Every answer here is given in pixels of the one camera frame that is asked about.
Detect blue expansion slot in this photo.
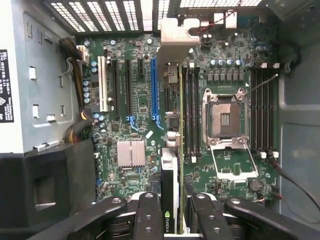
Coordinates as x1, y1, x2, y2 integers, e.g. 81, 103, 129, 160
150, 57, 165, 131

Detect braided power cable bundle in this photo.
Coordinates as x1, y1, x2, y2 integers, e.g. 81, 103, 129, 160
58, 37, 93, 146

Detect black plastic fan shroud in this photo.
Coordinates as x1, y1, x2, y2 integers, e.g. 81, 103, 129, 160
0, 138, 98, 240

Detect round coin battery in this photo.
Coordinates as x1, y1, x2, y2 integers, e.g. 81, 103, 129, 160
248, 178, 263, 192

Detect CPU socket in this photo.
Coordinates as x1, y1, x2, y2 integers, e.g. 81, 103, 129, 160
202, 87, 251, 145

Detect short black expansion slot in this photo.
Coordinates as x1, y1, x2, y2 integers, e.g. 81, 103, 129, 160
136, 59, 146, 77

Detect grey power supply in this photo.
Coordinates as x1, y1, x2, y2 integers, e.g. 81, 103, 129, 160
0, 0, 79, 154

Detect thin metal locking lever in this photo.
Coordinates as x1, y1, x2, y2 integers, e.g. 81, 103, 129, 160
234, 73, 280, 97

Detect silver chipset heatsink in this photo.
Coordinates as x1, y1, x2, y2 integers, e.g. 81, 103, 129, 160
116, 139, 146, 168

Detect red black twisted wire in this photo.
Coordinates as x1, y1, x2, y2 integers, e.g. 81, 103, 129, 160
196, 0, 243, 36

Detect black RAM slot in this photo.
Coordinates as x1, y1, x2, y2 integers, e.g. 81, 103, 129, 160
184, 61, 191, 161
256, 62, 266, 159
189, 61, 197, 163
250, 67, 258, 155
269, 62, 280, 159
262, 67, 270, 156
196, 61, 202, 160

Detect black fan wire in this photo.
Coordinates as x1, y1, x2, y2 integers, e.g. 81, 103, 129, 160
268, 153, 320, 211

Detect metal socket cover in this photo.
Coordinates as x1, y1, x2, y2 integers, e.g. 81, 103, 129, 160
209, 137, 260, 180

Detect white power connector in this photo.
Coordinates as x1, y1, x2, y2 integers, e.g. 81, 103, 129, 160
76, 44, 90, 63

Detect green motherboard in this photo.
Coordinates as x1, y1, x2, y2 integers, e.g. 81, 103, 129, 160
74, 31, 281, 208

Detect white expansion slot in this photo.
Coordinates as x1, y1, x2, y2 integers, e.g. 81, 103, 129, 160
97, 56, 109, 113

